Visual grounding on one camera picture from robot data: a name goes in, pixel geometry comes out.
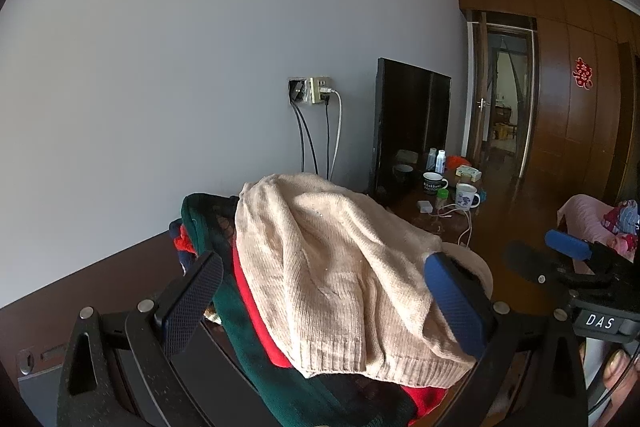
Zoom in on red paper decoration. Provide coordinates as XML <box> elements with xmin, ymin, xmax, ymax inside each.
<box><xmin>573</xmin><ymin>56</ymin><xmax>595</xmax><ymax>89</ymax></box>

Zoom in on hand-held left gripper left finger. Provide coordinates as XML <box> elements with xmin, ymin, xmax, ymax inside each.
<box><xmin>56</xmin><ymin>251</ymin><xmax>224</xmax><ymax>427</ymax></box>

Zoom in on white charging cable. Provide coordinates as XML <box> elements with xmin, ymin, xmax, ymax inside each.
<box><xmin>429</xmin><ymin>204</ymin><xmax>474</xmax><ymax>249</ymax></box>

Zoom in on navy red patterned garment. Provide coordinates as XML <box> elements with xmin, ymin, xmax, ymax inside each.
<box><xmin>169</xmin><ymin>219</ymin><xmax>202</xmax><ymax>279</ymax></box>

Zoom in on colourful printed clothes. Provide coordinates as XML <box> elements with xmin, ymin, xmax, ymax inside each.
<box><xmin>602</xmin><ymin>199</ymin><xmax>640</xmax><ymax>254</ymax></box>

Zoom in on black flat television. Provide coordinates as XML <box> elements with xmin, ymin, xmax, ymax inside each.
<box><xmin>369</xmin><ymin>57</ymin><xmax>452</xmax><ymax>198</ymax></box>

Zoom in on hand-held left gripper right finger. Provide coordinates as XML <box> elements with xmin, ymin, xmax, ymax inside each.
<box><xmin>424</xmin><ymin>251</ymin><xmax>591</xmax><ymax>427</ymax></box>

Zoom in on wooden door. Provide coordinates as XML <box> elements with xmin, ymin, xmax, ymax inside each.
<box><xmin>465</xmin><ymin>11</ymin><xmax>490</xmax><ymax>168</ymax></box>

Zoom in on pink cloth pile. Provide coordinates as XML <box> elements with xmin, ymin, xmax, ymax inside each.
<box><xmin>556</xmin><ymin>194</ymin><xmax>640</xmax><ymax>275</ymax></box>

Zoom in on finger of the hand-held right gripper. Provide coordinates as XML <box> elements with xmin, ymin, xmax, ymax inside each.
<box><xmin>545</xmin><ymin>229</ymin><xmax>631</xmax><ymax>275</ymax></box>
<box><xmin>505</xmin><ymin>241</ymin><xmax>596</xmax><ymax>290</ymax></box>

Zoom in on black wall cable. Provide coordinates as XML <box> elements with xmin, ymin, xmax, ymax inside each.
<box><xmin>298</xmin><ymin>102</ymin><xmax>320</xmax><ymax>176</ymax></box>
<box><xmin>294</xmin><ymin>102</ymin><xmax>308</xmax><ymax>174</ymax></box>
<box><xmin>325</xmin><ymin>99</ymin><xmax>332</xmax><ymax>180</ymax></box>

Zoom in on black mug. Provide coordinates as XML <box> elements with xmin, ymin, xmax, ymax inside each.
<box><xmin>423</xmin><ymin>172</ymin><xmax>449</xmax><ymax>194</ymax></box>

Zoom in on white mug with blue print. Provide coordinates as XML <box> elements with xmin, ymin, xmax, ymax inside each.
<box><xmin>455</xmin><ymin>183</ymin><xmax>481</xmax><ymax>210</ymax></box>

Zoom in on dark green garment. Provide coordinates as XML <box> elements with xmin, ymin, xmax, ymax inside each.
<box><xmin>180</xmin><ymin>193</ymin><xmax>426</xmax><ymax>427</ymax></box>

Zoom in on beige wall socket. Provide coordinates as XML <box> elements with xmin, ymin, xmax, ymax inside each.
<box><xmin>309</xmin><ymin>77</ymin><xmax>332</xmax><ymax>104</ymax></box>

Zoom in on white wall cable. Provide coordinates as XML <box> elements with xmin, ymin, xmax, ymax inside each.
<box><xmin>329</xmin><ymin>90</ymin><xmax>344</xmax><ymax>180</ymax></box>

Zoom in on beige knit sweater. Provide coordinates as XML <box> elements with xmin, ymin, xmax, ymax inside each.
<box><xmin>234</xmin><ymin>173</ymin><xmax>478</xmax><ymax>380</ymax></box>

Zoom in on brown wooden wardrobe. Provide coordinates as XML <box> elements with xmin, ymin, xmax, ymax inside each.
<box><xmin>455</xmin><ymin>0</ymin><xmax>640</xmax><ymax>218</ymax></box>

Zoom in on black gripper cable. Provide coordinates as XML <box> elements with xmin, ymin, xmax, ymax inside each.
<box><xmin>587</xmin><ymin>347</ymin><xmax>640</xmax><ymax>415</ymax></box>

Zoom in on person's right hand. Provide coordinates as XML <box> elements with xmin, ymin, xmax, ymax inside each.
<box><xmin>602</xmin><ymin>347</ymin><xmax>640</xmax><ymax>404</ymax></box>

